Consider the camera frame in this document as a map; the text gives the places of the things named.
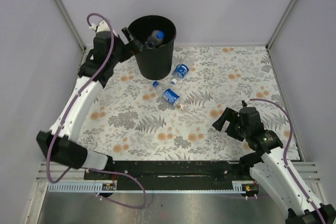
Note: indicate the white slotted cable duct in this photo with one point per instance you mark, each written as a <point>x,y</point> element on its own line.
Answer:
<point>86,187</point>

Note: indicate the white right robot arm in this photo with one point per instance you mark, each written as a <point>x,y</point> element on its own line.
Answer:
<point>269,166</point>

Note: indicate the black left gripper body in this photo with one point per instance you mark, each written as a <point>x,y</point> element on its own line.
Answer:
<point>121,52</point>

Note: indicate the floral table mat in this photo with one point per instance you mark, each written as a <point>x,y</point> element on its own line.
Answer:
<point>129,121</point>

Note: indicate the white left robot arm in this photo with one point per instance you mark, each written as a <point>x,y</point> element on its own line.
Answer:
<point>60,143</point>

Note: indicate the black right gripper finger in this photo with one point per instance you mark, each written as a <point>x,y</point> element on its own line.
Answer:
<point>229,115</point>
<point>231,130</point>

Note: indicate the blue label bottle white cap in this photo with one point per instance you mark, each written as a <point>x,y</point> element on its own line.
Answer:
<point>182,68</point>

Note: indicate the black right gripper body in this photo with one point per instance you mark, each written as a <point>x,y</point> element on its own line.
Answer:
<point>243,131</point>

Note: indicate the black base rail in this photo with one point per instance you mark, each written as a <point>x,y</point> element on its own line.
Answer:
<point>183,175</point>

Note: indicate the black plastic bin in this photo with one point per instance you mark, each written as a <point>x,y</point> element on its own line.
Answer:
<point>155,63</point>

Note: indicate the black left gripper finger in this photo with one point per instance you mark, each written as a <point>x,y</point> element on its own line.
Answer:
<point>134,47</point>
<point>127,34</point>

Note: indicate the Pepsi bottle blue cap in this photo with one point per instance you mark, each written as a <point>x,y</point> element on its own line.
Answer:
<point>155,39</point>

